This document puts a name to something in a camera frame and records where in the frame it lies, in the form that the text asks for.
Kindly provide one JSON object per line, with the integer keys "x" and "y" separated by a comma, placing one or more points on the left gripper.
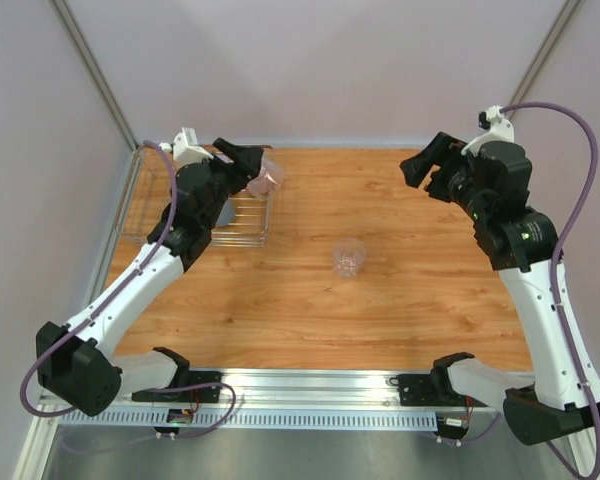
{"x": 246, "y": 162}

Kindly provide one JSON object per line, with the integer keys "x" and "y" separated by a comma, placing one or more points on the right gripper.
{"x": 438, "y": 170}

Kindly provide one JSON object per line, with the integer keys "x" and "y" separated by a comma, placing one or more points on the clear glass tumbler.
{"x": 349, "y": 255}
{"x": 270, "y": 167}

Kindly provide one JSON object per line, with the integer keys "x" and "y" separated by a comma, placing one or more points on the pink plastic cup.
{"x": 261, "y": 186}

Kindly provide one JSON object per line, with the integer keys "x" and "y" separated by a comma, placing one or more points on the blue plastic cup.
{"x": 226, "y": 215}

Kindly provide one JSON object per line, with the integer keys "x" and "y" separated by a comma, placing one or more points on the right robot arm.
{"x": 490, "y": 184}

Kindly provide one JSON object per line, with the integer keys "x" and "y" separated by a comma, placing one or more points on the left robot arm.
{"x": 76, "y": 360}

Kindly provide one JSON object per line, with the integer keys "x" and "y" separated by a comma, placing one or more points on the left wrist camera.
{"x": 185, "y": 148}

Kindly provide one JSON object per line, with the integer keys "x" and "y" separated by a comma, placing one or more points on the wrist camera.
{"x": 185, "y": 148}
{"x": 496, "y": 128}

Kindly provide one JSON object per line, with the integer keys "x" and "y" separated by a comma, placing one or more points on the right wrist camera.
{"x": 496, "y": 128}

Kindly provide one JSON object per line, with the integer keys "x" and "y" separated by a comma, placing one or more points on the clear wire dish rack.
{"x": 147, "y": 194}

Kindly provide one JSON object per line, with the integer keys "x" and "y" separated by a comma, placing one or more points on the right aluminium corner post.
{"x": 558, "y": 28}

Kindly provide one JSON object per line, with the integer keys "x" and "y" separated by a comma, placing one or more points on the aluminium corner post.
{"x": 80, "y": 44}
{"x": 558, "y": 28}

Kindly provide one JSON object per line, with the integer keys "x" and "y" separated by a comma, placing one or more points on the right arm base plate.
{"x": 417, "y": 390}

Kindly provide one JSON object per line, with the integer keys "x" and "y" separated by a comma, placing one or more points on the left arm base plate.
{"x": 207, "y": 390}

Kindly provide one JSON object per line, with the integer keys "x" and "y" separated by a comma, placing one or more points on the left aluminium corner post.
{"x": 80, "y": 44}

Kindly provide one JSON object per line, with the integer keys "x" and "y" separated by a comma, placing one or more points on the slotted cable duct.
{"x": 251, "y": 418}

